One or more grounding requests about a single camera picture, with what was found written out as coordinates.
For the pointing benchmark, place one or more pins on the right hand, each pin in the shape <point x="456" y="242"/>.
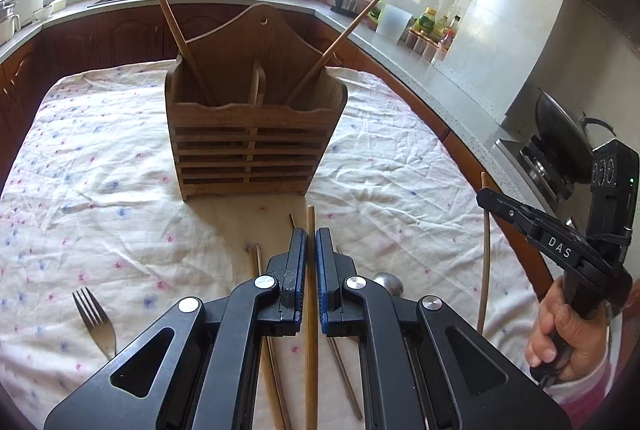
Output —
<point x="588" y="337"/>

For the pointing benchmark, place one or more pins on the steel fork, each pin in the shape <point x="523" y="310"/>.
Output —
<point x="96" y="320"/>

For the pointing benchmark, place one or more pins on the steel spoon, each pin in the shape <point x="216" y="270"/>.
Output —
<point x="390" y="282"/>

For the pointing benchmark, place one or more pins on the translucent plastic pitcher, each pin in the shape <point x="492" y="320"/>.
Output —
<point x="392" y="23"/>

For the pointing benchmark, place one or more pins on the oil bottles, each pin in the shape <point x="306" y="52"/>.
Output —
<point x="440" y="30"/>

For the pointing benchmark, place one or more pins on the black wok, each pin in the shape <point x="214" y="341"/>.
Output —
<point x="566" y="138"/>

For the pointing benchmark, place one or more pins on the white floral tablecloth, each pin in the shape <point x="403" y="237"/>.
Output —
<point x="93" y="201"/>

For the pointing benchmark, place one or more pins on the long wooden chopstick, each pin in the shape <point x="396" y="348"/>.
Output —
<point x="311" y="326"/>

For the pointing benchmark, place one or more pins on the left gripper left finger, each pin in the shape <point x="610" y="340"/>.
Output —
<point x="196" y="366"/>

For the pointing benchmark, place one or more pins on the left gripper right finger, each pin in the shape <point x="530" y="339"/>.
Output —
<point x="423" y="366"/>

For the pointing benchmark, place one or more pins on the wooden utensil holder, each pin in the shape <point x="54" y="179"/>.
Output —
<point x="257" y="133"/>

